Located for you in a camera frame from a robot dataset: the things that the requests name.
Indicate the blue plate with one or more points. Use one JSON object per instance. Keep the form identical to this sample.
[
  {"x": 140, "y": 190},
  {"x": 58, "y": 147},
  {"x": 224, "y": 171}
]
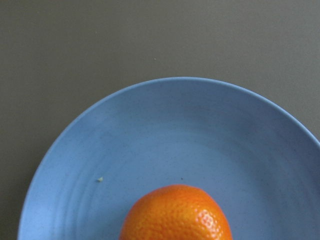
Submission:
[{"x": 259, "y": 163}]

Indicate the orange fruit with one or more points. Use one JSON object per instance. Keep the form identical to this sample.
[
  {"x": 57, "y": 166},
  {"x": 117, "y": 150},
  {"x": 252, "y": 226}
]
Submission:
[{"x": 176, "y": 212}]

